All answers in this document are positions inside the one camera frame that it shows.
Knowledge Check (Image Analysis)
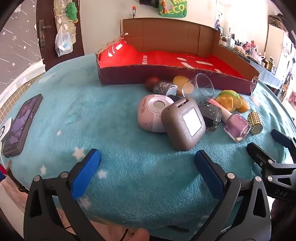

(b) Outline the green and yellow toy figure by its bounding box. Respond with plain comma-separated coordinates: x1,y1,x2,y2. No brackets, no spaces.
215,90,250,113

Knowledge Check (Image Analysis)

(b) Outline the table with blue cloth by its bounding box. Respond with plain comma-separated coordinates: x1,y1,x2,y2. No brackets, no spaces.
218,35,285,91

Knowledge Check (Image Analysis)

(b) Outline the clear plastic cup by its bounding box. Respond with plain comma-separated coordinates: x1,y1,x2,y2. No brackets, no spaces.
181,73,215,100

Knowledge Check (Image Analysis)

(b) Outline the glitter nail polish bottle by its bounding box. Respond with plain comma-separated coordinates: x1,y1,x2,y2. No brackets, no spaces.
145,76,178,96

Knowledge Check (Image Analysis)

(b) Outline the green tote bag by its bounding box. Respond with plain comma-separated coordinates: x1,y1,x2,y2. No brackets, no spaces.
158,0,188,18

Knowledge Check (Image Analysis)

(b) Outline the hanging plastic bag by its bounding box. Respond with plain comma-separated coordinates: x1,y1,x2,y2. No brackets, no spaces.
55,25,74,57

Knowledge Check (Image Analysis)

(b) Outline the brown door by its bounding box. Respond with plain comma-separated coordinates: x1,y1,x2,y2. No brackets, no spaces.
36,0,85,72

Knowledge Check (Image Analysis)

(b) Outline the black nail polish bottle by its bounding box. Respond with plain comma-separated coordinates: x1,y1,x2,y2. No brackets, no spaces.
166,94,222,132

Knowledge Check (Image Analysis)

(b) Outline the white cabinet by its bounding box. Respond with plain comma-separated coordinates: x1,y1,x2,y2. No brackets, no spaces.
266,15,294,77

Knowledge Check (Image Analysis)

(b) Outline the cardboard box with red lining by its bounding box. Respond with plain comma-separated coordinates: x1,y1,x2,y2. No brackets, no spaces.
95,19,260,95

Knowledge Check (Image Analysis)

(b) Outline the metal door handle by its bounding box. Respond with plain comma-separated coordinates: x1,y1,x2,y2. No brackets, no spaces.
38,20,52,48

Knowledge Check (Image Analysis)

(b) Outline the dark starry curtain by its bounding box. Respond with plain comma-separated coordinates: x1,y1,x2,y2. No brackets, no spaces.
0,0,44,98

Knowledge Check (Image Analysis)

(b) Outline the clutter of bottles and jars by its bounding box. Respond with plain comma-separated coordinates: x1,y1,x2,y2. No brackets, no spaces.
220,34,275,70

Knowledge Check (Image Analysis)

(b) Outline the green plush toy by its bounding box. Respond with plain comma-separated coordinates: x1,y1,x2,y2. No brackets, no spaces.
65,2,79,23

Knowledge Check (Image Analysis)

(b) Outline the gold studded cylinder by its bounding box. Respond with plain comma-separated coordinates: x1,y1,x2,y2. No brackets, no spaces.
247,111,264,135

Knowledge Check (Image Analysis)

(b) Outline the amber hollow jar cap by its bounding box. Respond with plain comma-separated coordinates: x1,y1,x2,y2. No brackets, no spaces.
173,75,189,87

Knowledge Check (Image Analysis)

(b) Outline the pale pink round case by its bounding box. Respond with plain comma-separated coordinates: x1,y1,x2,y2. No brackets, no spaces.
137,94,175,133

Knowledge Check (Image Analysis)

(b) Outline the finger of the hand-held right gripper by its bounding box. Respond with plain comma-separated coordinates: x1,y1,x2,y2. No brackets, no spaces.
271,129,296,153
246,142,296,183

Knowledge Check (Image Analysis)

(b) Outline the person's leg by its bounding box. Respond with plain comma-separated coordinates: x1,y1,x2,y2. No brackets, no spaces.
55,206,151,241

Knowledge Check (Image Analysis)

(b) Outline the grey earbud case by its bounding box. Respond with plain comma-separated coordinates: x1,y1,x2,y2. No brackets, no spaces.
161,97,206,152

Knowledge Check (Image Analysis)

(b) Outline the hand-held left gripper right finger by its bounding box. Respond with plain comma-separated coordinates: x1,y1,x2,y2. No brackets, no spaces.
194,150,271,241

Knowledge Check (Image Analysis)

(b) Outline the clear hanging organizer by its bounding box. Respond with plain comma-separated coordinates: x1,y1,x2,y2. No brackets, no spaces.
53,0,77,44

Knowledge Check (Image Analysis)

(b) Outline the pink nail polish bottle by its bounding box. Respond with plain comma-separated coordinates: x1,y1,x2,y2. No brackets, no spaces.
209,98,251,143

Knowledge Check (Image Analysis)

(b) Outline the pink cloth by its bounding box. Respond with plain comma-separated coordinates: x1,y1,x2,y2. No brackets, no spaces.
283,90,296,112

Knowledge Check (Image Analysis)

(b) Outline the smartphone in dark case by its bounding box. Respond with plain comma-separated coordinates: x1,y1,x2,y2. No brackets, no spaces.
2,94,43,158

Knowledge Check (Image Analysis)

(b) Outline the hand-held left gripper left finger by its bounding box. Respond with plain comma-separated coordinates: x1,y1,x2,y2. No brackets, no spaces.
24,148,105,241

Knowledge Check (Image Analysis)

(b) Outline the dark patterned bag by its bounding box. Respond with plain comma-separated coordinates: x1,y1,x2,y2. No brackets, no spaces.
268,14,289,30

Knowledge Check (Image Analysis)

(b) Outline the small white box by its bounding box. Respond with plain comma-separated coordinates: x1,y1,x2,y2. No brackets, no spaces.
0,117,13,144

